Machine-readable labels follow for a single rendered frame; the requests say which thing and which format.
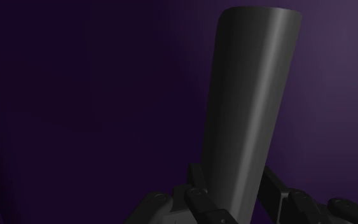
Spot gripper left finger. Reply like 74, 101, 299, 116
124, 163, 239, 224

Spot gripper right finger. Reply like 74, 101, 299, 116
256, 165, 358, 224

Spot dark grey tall cylinder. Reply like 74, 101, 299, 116
200, 6, 303, 224

